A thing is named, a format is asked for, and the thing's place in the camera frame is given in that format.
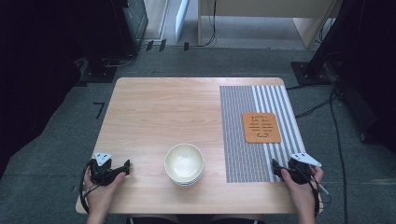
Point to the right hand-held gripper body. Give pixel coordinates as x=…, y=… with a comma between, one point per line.
x=300, y=169

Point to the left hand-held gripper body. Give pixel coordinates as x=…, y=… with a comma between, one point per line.
x=101, y=169

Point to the cream ceramic bowl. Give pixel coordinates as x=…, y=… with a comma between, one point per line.
x=184, y=161
x=184, y=184

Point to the person's right hand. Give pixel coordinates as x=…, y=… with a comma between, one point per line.
x=300, y=194

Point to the person's left hand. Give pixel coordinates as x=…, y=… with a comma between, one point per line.
x=101, y=196

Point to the square wooden coaster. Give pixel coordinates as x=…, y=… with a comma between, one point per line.
x=261, y=127

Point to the grey striped woven placemat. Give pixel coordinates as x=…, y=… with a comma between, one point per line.
x=243, y=140

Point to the black metal stand base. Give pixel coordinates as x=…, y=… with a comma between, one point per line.
x=98, y=74

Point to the dark curtain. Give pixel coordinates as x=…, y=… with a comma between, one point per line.
x=34, y=77

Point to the black glass-fronted cabinet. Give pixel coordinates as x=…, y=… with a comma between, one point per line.
x=130, y=25

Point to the white panel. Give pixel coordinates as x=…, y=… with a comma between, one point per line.
x=181, y=18

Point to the light wooden desk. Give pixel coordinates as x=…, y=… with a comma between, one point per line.
x=264, y=7

